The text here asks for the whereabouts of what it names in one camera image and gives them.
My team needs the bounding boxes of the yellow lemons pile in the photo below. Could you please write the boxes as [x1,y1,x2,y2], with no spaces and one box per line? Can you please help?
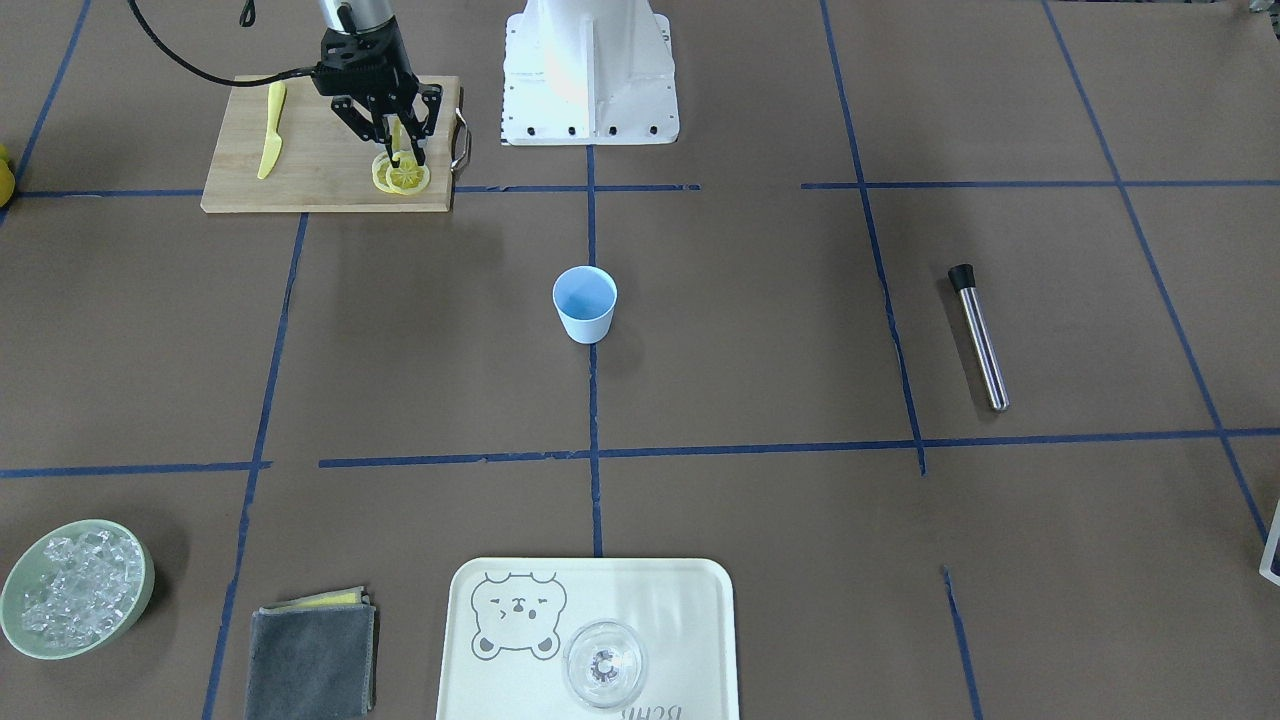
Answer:
[0,143,17,209]

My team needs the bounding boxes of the cream bear tray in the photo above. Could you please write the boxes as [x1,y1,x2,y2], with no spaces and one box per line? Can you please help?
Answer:
[436,557,740,719]

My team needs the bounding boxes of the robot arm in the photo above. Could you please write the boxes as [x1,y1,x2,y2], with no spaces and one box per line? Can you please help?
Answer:
[312,1,443,167]

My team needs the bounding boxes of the wooden cutting board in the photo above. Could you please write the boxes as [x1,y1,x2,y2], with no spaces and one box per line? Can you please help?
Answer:
[201,76,461,214]

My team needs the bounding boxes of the yellow lemon slice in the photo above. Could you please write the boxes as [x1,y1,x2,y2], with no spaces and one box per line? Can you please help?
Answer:
[388,159,431,196]

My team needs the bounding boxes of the stacked lemon slices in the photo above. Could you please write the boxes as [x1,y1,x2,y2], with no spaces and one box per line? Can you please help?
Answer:
[371,152,401,193]

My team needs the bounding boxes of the clear wine glass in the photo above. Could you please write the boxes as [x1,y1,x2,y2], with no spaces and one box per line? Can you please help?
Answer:
[564,619,648,711]

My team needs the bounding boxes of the steel muddler black tip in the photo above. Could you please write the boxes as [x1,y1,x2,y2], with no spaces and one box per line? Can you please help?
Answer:
[947,264,1010,413]

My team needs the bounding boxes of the yellow plastic knife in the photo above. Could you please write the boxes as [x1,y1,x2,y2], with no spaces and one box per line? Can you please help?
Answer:
[256,81,288,181]

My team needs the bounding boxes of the grey folded cloth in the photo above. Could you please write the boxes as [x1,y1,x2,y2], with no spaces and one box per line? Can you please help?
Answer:
[244,585,378,719]

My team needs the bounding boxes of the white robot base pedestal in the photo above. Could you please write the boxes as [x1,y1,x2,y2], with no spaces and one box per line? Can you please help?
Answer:
[500,1,681,147]

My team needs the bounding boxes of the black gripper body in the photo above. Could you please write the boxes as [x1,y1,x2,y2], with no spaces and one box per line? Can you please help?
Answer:
[314,22,443,141]

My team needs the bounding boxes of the green bowl of ice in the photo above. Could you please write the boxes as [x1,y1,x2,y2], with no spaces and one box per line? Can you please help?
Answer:
[3,519,156,661]

